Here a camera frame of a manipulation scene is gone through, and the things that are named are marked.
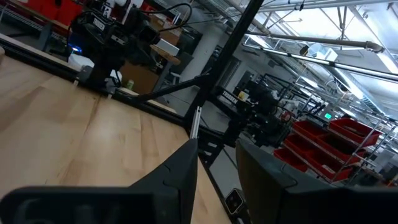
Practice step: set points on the red storage bins shelf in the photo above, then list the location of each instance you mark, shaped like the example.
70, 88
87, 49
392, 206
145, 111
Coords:
370, 155

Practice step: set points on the white box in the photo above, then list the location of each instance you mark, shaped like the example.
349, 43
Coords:
168, 46

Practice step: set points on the red storage bin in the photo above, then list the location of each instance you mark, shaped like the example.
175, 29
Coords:
354, 130
339, 147
329, 166
290, 158
308, 129

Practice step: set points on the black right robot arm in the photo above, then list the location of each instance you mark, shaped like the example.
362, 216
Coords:
102, 46

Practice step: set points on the black background robot arm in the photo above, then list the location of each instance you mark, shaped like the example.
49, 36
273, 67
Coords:
248, 105

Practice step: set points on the green cup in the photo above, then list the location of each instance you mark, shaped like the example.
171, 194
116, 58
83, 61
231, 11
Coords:
130, 84

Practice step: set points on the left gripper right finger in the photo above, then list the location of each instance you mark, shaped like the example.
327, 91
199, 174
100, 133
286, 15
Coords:
295, 205

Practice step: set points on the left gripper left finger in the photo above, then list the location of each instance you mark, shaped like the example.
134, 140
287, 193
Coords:
109, 205

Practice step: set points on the small table-level camera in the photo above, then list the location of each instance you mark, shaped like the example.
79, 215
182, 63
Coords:
234, 201

